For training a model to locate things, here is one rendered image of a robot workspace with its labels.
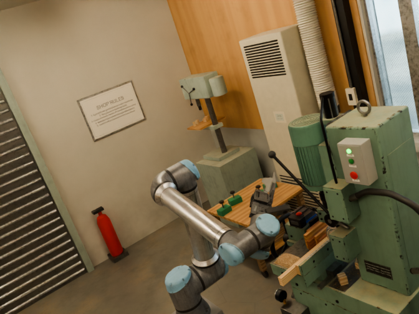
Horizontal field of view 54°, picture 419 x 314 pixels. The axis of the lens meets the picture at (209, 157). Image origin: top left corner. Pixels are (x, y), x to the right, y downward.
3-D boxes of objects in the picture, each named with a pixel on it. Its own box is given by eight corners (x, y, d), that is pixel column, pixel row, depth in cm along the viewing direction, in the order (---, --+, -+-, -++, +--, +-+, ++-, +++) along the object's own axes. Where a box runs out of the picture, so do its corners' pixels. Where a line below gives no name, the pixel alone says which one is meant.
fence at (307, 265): (376, 209, 210) (375, 199, 209) (380, 209, 209) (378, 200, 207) (300, 275, 180) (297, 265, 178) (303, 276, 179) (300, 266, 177)
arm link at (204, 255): (192, 281, 230) (156, 166, 195) (216, 263, 238) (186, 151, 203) (207, 295, 218) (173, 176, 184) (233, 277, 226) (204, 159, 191)
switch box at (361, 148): (355, 176, 158) (346, 137, 153) (378, 178, 150) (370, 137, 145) (345, 182, 155) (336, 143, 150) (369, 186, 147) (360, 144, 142)
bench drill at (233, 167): (243, 199, 491) (201, 70, 445) (280, 208, 440) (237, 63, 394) (212, 218, 468) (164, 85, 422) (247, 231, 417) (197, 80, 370)
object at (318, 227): (332, 227, 208) (329, 214, 206) (335, 227, 206) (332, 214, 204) (307, 248, 198) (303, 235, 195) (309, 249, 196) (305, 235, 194)
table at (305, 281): (333, 209, 236) (330, 200, 234) (382, 219, 211) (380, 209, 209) (259, 268, 205) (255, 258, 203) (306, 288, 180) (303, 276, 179)
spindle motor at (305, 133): (319, 172, 201) (304, 113, 191) (350, 177, 186) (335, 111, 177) (295, 189, 192) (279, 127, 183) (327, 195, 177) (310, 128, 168)
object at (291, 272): (354, 221, 207) (353, 214, 205) (358, 222, 205) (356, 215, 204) (280, 285, 179) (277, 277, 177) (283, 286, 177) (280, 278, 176)
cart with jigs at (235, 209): (274, 225, 410) (257, 167, 391) (318, 240, 362) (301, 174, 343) (224, 261, 379) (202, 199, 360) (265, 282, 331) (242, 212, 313)
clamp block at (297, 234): (306, 225, 223) (302, 210, 221) (326, 230, 212) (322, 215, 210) (288, 239, 216) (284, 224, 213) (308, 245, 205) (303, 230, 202)
